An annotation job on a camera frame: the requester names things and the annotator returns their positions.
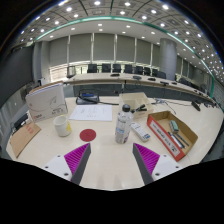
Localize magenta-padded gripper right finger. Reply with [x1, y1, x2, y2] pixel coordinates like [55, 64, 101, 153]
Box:
[132, 142, 184, 186]

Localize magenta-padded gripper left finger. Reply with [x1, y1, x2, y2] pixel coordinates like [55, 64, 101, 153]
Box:
[42, 142, 92, 186]

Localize clear plastic water bottle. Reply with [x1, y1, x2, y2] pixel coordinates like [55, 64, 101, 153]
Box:
[114, 103, 134, 145]

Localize flat round red coaster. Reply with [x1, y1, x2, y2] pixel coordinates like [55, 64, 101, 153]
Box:
[79, 128, 97, 143]

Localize red-sided open cardboard box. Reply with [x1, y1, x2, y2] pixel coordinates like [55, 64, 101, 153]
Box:
[146, 110, 199, 163]

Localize dark pens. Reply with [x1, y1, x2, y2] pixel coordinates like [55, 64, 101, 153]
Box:
[167, 130, 190, 150]

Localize white ceramic mug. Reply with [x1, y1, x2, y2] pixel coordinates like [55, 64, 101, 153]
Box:
[53, 114, 73, 138]

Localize grey-green eraser block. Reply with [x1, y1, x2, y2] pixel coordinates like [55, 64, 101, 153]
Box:
[168, 119, 180, 134]

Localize printed white paper sheet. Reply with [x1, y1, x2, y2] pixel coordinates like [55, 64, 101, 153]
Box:
[68, 104, 114, 122]

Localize flat brown cardboard piece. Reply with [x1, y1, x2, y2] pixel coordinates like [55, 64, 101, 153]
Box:
[9, 121, 42, 159]

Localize beige open divided box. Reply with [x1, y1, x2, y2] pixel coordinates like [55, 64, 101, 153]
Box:
[118, 92, 155, 120]

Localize white copy paper box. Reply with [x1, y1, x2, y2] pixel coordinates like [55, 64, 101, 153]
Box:
[25, 82, 69, 123]

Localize black power adapter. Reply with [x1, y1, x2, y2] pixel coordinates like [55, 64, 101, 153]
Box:
[11, 112, 30, 133]

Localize black desk microphone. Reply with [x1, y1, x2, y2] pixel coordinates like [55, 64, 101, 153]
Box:
[190, 99, 202, 112]

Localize long curved conference desk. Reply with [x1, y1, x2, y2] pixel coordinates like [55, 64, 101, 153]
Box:
[63, 72, 214, 101]

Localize black swivel office chair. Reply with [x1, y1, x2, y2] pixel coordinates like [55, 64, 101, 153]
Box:
[66, 65, 77, 80]

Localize row of black office chairs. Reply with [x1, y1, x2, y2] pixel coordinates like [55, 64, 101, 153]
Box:
[86, 62, 168, 80]

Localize ceiling lights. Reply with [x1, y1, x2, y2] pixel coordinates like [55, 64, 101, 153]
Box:
[19, 0, 224, 84]

